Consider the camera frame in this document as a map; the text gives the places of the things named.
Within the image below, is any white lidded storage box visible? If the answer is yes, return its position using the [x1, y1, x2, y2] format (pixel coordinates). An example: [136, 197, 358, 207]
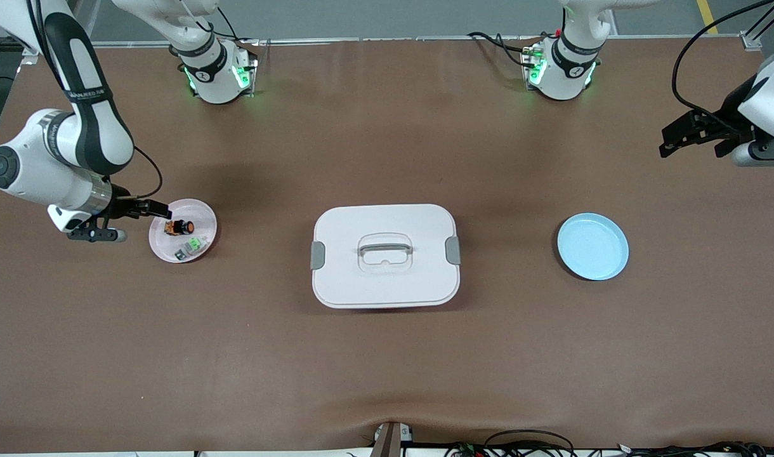
[310, 203, 462, 310]

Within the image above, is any pale pink round plate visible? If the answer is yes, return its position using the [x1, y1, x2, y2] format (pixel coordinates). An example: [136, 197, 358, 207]
[148, 199, 218, 264]

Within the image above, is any light blue round plate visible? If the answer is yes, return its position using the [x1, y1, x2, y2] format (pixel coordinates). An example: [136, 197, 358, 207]
[556, 213, 630, 281]

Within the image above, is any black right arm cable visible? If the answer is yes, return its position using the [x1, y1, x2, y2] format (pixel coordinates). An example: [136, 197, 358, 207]
[132, 146, 164, 199]

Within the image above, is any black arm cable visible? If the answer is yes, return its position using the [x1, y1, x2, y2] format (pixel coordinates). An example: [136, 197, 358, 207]
[132, 146, 164, 199]
[671, 0, 774, 119]

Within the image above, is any green push button switch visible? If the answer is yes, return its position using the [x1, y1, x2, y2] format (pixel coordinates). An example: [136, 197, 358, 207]
[174, 235, 209, 261]

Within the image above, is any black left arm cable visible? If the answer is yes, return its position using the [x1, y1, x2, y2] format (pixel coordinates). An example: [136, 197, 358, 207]
[671, 0, 774, 119]

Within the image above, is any aluminium frame profile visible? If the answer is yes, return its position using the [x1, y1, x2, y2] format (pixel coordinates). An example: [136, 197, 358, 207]
[740, 0, 774, 53]

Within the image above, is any black base cable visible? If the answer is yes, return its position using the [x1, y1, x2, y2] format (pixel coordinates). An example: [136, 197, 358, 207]
[468, 30, 541, 68]
[214, 5, 243, 44]

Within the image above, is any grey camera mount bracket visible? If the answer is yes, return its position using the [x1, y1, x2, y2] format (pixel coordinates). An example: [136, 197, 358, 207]
[369, 421, 414, 457]

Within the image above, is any black cable bundle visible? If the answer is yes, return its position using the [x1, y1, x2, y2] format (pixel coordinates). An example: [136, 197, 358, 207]
[443, 430, 774, 457]

